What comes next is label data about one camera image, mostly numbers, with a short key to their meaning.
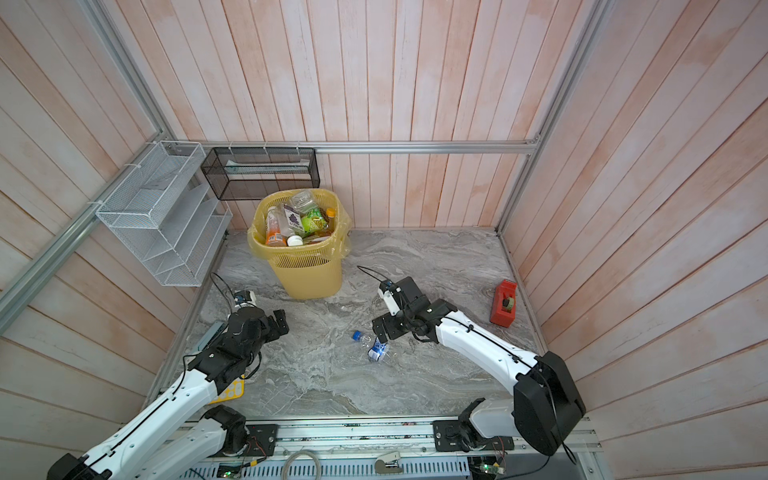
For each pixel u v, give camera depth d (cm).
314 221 87
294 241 78
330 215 92
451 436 72
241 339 60
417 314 62
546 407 41
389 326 73
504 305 92
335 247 80
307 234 87
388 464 69
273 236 80
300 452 72
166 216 73
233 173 91
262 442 73
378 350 86
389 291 67
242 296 71
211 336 88
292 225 81
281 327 75
